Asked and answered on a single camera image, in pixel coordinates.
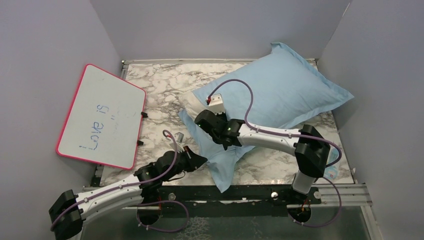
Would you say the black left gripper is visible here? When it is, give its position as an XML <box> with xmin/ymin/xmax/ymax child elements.
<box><xmin>162</xmin><ymin>146</ymin><xmax>208</xmax><ymax>182</ymax></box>

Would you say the white pillow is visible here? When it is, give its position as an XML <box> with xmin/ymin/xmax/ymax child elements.
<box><xmin>179</xmin><ymin>91</ymin><xmax>208</xmax><ymax>121</ymax></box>

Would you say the light blue pillowcase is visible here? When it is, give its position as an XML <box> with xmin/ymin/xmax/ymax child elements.
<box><xmin>179</xmin><ymin>42</ymin><xmax>353</xmax><ymax>192</ymax></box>

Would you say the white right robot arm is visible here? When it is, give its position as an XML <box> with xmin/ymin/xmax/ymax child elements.
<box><xmin>194</xmin><ymin>110</ymin><xmax>331</xmax><ymax>204</ymax></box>

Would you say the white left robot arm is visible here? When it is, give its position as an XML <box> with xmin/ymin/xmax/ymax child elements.
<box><xmin>48</xmin><ymin>148</ymin><xmax>207</xmax><ymax>240</ymax></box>

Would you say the pink framed whiteboard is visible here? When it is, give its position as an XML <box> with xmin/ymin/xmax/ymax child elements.
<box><xmin>56</xmin><ymin>64</ymin><xmax>147</xmax><ymax>170</ymax></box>

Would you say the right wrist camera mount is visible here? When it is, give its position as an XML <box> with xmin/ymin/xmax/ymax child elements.
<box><xmin>206</xmin><ymin>93</ymin><xmax>226</xmax><ymax>115</ymax></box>

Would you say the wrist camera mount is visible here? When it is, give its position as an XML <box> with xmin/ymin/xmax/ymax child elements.
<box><xmin>206</xmin><ymin>93</ymin><xmax>226</xmax><ymax>115</ymax></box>
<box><xmin>173</xmin><ymin>132</ymin><xmax>185</xmax><ymax>145</ymax></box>

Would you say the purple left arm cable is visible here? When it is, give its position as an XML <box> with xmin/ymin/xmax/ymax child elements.
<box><xmin>49</xmin><ymin>129</ymin><xmax>179</xmax><ymax>232</ymax></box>

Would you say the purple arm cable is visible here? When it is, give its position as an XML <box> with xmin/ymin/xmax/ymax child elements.
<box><xmin>49</xmin><ymin>129</ymin><xmax>179</xmax><ymax>232</ymax></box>
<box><xmin>205</xmin><ymin>78</ymin><xmax>343</xmax><ymax>168</ymax></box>

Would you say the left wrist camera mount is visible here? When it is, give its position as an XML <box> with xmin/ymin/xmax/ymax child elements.
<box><xmin>173</xmin><ymin>132</ymin><xmax>185</xmax><ymax>145</ymax></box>

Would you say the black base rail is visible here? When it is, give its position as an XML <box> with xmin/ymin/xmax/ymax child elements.
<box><xmin>142</xmin><ymin>184</ymin><xmax>322</xmax><ymax>218</ymax></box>

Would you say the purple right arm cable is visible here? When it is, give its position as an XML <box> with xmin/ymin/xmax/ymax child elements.
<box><xmin>205</xmin><ymin>78</ymin><xmax>343</xmax><ymax>168</ymax></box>

